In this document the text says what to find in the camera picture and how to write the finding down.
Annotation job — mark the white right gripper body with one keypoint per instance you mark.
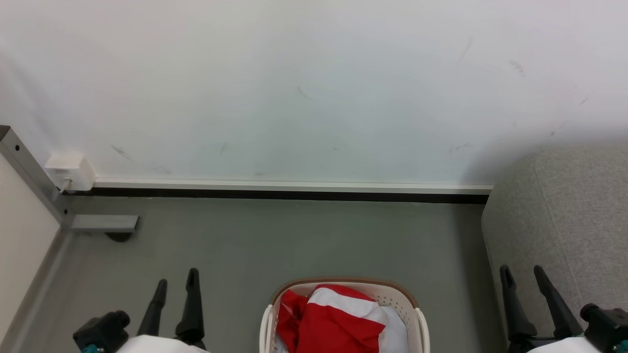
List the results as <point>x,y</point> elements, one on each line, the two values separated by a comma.
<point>569,346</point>

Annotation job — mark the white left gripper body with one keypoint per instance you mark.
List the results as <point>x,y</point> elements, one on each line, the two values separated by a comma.
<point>157,345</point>

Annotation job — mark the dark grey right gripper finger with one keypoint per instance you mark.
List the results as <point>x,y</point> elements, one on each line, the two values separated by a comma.
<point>559,309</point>
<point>517,314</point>

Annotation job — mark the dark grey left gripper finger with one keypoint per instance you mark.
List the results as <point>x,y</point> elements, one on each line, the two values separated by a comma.
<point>192,306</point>
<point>153,311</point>

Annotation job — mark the red and white garment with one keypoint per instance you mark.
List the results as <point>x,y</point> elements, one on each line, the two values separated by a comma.
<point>338,328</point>

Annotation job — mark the cream perforated laundry basket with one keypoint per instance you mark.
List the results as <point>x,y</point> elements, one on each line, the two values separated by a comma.
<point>392,294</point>

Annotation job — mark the black caster wheel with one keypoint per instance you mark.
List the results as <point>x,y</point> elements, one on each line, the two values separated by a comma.
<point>118,237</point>

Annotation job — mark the grey fabric sofa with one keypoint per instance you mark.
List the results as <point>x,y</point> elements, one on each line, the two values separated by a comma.
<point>564,220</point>

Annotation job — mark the black skirting board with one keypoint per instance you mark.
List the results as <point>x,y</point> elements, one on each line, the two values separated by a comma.
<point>294,195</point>

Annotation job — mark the white partition panel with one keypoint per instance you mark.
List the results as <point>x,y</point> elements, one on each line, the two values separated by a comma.
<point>19,235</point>

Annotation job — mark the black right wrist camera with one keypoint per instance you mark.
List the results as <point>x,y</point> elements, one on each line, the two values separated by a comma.
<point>608,328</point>

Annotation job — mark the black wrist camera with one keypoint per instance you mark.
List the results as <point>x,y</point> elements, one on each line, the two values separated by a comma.
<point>608,328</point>
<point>100,333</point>

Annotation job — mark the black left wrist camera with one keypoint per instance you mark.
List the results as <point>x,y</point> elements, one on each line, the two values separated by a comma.
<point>100,333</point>

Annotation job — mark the white wall socket box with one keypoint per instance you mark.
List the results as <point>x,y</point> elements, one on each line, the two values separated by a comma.
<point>73,169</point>

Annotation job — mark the grey metal partition frame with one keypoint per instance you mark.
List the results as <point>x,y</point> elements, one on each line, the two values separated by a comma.
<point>34,171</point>

